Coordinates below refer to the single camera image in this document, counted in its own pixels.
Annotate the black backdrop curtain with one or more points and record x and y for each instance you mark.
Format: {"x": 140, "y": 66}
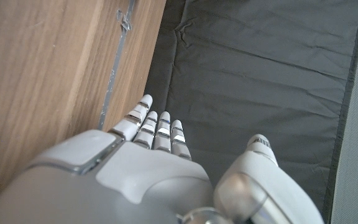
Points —
{"x": 259, "y": 62}

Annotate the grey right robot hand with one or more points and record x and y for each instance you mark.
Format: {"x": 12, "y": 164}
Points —
{"x": 141, "y": 180}

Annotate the grey perforated panel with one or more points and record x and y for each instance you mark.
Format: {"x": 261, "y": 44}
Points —
{"x": 356, "y": 155}

